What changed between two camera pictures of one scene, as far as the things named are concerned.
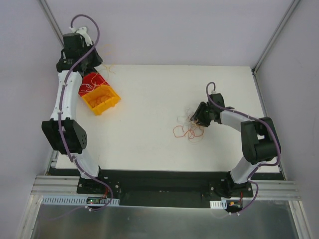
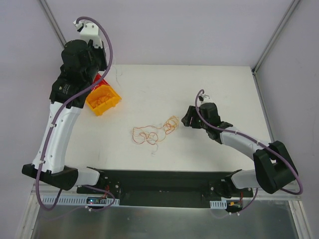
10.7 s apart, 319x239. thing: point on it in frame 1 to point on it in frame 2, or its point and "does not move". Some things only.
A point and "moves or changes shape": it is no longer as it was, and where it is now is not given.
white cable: (187, 116) moves or changes shape
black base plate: (163, 187) does not move
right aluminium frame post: (288, 12) does not move
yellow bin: (101, 98) does not move
